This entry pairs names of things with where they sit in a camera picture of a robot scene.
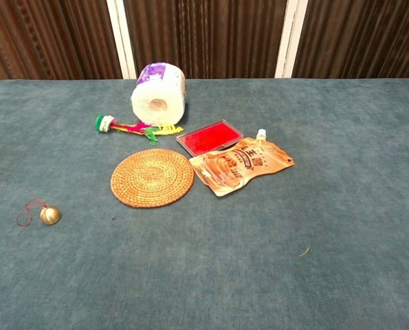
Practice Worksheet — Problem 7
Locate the red ink pad box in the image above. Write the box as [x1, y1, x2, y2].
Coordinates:
[175, 119, 245, 159]

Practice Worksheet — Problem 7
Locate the orange spouted sauce pouch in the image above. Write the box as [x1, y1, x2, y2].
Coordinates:
[188, 129, 296, 197]

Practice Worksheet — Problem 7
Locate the round woven rattan coaster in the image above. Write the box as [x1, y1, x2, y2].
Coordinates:
[110, 148, 195, 209]

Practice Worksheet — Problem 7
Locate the wrapped white toilet paper roll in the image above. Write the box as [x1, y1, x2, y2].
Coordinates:
[131, 62, 187, 127]

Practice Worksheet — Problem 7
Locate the brown pleated partition panel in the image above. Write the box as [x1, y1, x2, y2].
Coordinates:
[292, 0, 409, 79]
[0, 0, 123, 83]
[122, 0, 289, 80]

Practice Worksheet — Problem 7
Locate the blue felt table cover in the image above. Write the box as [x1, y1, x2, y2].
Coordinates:
[0, 78, 409, 330]

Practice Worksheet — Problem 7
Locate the white partition frame post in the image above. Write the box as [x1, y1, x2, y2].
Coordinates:
[274, 0, 309, 79]
[106, 0, 137, 80]

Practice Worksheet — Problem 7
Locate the small yellow ball with shadow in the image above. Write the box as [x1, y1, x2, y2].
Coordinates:
[16, 198, 63, 228]

